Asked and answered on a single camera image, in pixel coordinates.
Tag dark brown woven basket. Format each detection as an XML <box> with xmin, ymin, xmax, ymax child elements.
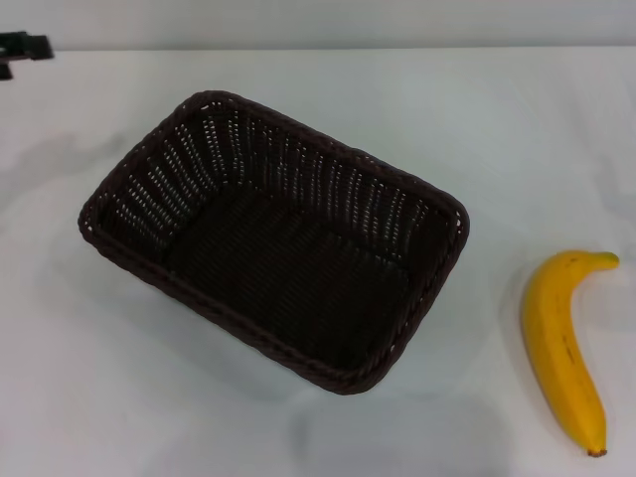
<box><xmin>77</xmin><ymin>89</ymin><xmax>471</xmax><ymax>397</ymax></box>

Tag yellow banana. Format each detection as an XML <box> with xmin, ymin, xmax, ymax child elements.
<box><xmin>519</xmin><ymin>249</ymin><xmax>621</xmax><ymax>458</ymax></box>

